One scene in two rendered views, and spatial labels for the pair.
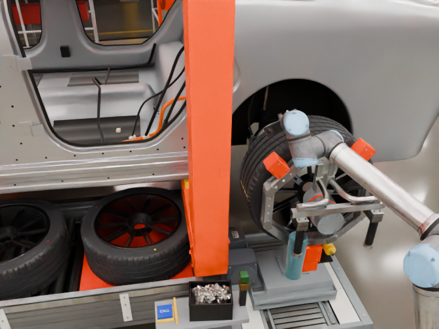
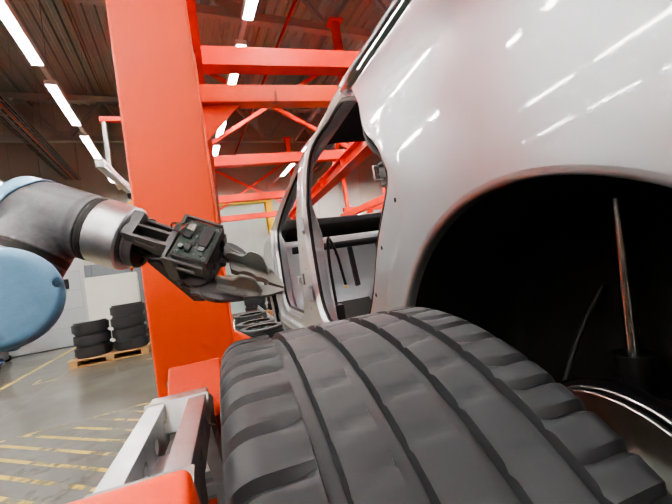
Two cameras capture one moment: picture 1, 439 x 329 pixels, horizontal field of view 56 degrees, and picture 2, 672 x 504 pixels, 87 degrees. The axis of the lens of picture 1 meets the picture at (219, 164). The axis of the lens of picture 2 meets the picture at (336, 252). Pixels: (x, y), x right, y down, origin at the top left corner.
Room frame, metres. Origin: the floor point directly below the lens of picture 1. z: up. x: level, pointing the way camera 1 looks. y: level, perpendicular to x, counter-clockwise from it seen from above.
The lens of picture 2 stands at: (1.73, -0.81, 1.24)
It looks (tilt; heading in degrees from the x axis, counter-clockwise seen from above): 2 degrees up; 83
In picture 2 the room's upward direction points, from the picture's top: 9 degrees counter-clockwise
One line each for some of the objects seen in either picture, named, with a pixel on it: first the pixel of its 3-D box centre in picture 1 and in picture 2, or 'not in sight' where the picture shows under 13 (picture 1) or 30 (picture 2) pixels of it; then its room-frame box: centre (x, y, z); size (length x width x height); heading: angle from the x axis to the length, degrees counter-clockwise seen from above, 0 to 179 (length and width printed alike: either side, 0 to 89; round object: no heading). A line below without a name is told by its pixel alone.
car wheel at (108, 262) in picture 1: (140, 232); not in sight; (1.86, 0.47, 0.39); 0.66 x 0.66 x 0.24
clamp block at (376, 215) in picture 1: (372, 211); not in sight; (1.43, -0.68, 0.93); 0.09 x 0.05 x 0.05; 10
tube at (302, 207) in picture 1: (311, 187); not in sight; (1.46, -0.40, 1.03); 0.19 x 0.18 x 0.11; 10
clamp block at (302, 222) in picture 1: (299, 219); not in sight; (1.36, -0.35, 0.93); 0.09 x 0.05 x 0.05; 10
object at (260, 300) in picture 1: (286, 277); not in sight; (1.76, -0.42, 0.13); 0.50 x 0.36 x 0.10; 100
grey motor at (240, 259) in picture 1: (234, 257); not in sight; (1.80, -0.10, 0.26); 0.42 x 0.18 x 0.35; 10
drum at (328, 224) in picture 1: (322, 209); not in sight; (1.53, -0.49, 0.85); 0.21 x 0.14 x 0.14; 10
